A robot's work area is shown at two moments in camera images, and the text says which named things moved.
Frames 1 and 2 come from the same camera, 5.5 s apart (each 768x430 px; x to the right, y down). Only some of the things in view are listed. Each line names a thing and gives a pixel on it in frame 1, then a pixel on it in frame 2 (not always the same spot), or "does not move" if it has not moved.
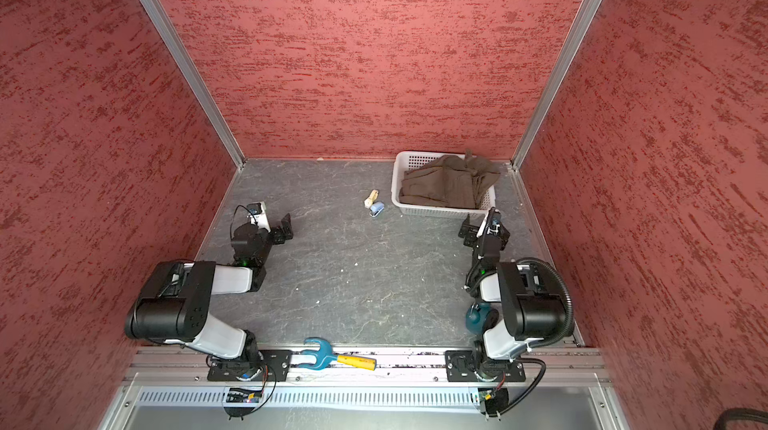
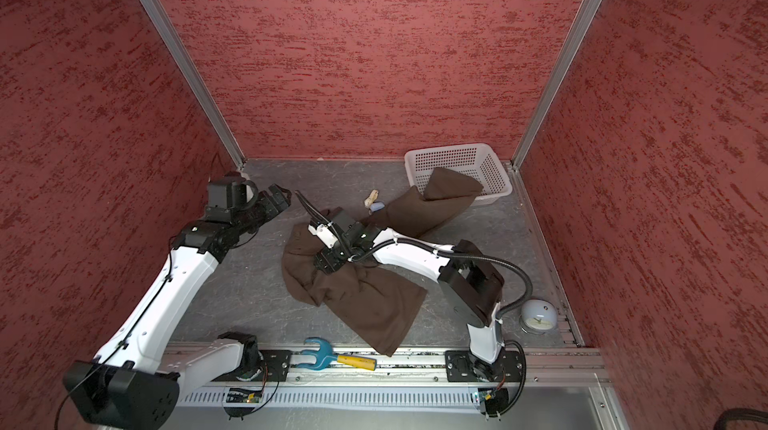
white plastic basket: (405, 160) -> (477, 160)
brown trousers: (446, 181) -> (368, 300)
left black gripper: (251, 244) -> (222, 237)
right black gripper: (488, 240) -> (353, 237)
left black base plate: (254, 366) does not move
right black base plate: (470, 366) does not move
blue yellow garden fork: (326, 358) does not move
